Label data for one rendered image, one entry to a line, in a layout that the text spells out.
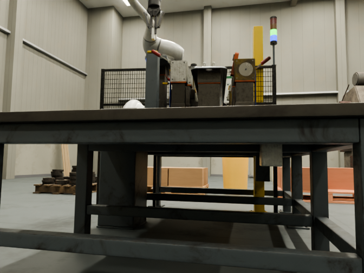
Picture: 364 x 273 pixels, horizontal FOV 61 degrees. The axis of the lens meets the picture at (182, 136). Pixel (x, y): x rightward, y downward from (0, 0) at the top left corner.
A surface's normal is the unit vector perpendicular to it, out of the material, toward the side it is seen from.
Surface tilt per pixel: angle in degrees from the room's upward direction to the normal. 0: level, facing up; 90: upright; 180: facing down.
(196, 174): 90
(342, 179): 90
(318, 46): 90
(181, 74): 90
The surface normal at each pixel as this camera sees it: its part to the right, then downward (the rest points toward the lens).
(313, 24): -0.22, -0.09
